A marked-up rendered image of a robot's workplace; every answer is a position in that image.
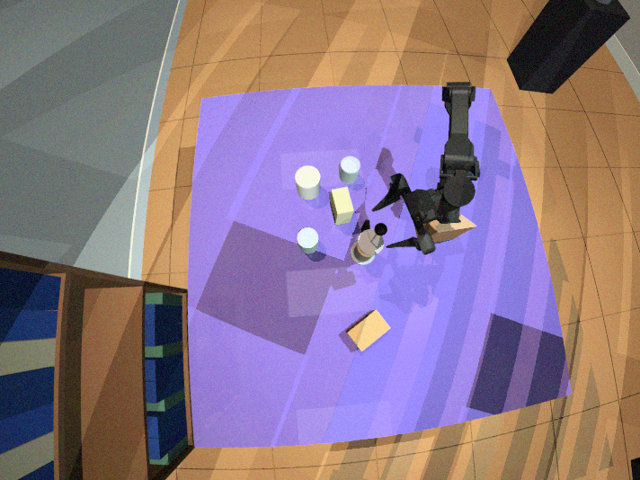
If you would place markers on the coffee press plunger with black knob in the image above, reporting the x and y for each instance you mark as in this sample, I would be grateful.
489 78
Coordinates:
369 244

